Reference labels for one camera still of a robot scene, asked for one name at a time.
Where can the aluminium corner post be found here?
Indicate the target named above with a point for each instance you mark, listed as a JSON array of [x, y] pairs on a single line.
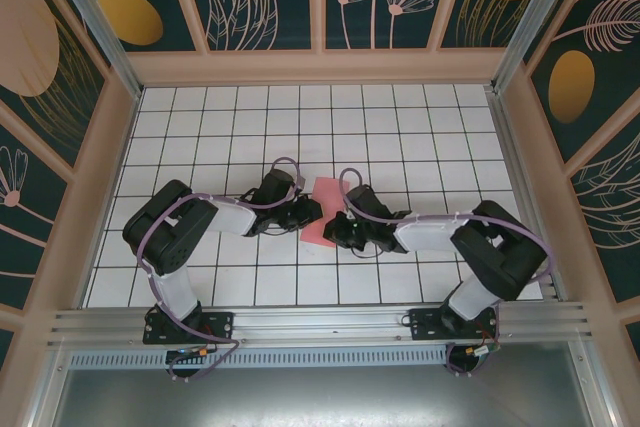
[[100, 27], [535, 12]]

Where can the long aluminium base rail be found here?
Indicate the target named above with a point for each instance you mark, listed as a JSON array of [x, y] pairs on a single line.
[[325, 322]]

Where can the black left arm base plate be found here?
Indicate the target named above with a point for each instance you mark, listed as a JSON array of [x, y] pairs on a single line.
[[222, 324]]

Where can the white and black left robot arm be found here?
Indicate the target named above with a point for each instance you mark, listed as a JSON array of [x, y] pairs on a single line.
[[230, 217]]

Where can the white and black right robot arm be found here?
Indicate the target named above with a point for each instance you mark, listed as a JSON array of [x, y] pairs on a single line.
[[425, 237]]

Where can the small circuit board with connector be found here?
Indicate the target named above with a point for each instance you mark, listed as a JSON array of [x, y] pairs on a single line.
[[192, 352], [482, 350]]

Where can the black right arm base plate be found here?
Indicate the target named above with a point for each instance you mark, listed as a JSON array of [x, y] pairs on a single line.
[[425, 322]]

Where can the aluminium side rail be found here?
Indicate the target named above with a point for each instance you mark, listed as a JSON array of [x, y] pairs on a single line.
[[510, 147]]

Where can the grey metal sheet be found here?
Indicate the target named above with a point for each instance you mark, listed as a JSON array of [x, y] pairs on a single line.
[[325, 397]]

